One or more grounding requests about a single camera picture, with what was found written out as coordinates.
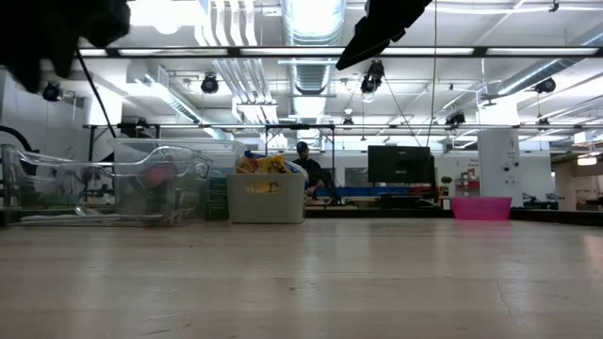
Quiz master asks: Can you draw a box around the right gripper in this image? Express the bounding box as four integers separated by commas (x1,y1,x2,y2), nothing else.
334,0,433,73

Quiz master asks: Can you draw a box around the yellow ramen pack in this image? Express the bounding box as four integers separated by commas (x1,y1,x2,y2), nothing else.
234,153,289,196

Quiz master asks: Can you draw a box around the dark green spice box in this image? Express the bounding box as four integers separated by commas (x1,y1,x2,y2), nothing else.
208,175,229,221

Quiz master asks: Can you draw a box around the black monitor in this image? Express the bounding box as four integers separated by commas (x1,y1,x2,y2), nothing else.
367,144,437,186

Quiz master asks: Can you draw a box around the person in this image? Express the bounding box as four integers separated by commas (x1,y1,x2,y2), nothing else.
291,140,327,199

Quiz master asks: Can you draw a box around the low clear plastic tray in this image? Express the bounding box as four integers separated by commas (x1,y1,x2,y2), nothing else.
0,143,214,228

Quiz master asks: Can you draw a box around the tall clear plastic bin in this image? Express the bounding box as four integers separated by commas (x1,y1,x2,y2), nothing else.
111,137,247,222

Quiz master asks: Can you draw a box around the white pillar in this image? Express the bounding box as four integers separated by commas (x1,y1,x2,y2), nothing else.
477,127,524,208

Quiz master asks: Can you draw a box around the small grey plastic bin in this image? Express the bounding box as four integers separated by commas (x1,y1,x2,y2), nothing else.
226,172,307,225

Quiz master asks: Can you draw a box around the pink plastic bowl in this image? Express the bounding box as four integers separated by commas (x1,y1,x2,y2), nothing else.
449,196,513,222

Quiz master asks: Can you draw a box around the silver ventilation duct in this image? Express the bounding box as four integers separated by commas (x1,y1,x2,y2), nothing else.
281,0,349,95

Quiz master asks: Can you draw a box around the black horizontal frame beam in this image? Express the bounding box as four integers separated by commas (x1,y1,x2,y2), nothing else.
77,45,603,59

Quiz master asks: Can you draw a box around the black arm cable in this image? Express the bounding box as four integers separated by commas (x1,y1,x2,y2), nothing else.
74,46,118,140

